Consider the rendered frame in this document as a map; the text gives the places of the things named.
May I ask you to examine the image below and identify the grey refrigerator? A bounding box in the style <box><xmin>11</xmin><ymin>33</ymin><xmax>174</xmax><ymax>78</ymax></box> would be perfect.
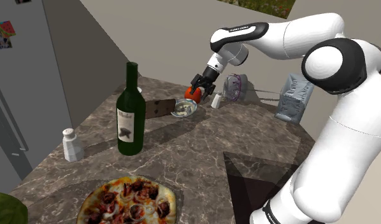
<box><xmin>0</xmin><ymin>0</ymin><xmax>74</xmax><ymax>193</ymax></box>

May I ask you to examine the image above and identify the pizza with meat and onion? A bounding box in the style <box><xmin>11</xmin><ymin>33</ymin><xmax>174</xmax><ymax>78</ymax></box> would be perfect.
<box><xmin>75</xmin><ymin>176</ymin><xmax>178</xmax><ymax>224</ymax></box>

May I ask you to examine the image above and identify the green wine bottle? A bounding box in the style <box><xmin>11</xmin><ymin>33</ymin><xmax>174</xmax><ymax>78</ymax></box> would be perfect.
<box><xmin>115</xmin><ymin>61</ymin><xmax>147</xmax><ymax>157</ymax></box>

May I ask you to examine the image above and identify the wall picture with greenery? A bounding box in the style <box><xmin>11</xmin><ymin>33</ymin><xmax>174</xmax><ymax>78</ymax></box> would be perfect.
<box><xmin>216</xmin><ymin>0</ymin><xmax>297</xmax><ymax>20</ymax></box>

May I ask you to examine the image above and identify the large white salt shaker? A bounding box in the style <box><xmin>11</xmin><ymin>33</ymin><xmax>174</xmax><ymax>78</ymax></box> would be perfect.
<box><xmin>62</xmin><ymin>128</ymin><xmax>85</xmax><ymax>163</ymax></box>

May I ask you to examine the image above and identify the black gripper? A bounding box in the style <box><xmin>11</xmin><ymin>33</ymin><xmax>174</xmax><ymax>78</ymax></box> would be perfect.
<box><xmin>190</xmin><ymin>65</ymin><xmax>222</xmax><ymax>102</ymax></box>

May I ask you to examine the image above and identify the green leafy vegetable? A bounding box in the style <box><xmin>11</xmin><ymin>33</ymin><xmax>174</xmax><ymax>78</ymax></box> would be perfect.
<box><xmin>0</xmin><ymin>191</ymin><xmax>29</xmax><ymax>224</ymax></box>

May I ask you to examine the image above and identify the small white salt shaker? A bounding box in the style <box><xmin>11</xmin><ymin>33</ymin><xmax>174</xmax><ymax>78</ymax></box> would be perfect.
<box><xmin>210</xmin><ymin>91</ymin><xmax>223</xmax><ymax>109</ymax></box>

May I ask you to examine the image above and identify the red tomato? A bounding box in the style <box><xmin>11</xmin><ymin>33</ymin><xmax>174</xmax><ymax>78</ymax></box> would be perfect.
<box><xmin>184</xmin><ymin>86</ymin><xmax>203</xmax><ymax>104</ymax></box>

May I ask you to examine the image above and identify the grey paper bag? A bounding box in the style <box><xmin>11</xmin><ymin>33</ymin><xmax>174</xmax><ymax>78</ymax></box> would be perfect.
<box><xmin>273</xmin><ymin>73</ymin><xmax>315</xmax><ymax>125</ymax></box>

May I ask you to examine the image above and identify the brown rectangular board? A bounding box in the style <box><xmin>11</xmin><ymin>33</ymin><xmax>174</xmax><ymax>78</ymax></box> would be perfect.
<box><xmin>145</xmin><ymin>98</ymin><xmax>177</xmax><ymax>120</ymax></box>

